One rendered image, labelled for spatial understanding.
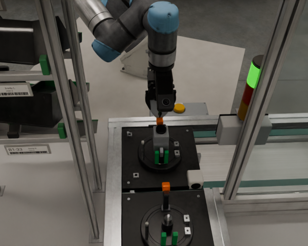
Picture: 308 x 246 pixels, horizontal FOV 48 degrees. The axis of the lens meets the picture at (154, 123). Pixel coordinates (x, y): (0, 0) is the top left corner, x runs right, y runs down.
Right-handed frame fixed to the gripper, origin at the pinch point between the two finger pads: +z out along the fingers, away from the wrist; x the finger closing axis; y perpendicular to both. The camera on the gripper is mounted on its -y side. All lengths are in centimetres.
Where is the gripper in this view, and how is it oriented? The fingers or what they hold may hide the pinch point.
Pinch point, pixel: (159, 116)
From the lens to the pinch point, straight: 106.7
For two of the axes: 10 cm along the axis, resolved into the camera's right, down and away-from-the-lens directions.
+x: -10.0, 0.3, -0.6
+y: -0.6, -7.3, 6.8
